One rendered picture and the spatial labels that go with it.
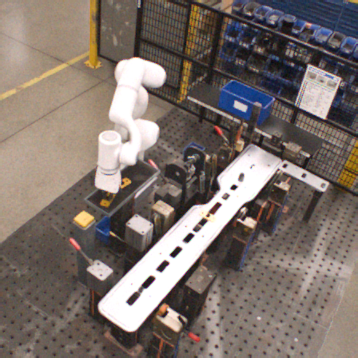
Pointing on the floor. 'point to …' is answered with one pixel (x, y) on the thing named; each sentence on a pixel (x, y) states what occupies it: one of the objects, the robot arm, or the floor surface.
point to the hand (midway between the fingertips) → (108, 195)
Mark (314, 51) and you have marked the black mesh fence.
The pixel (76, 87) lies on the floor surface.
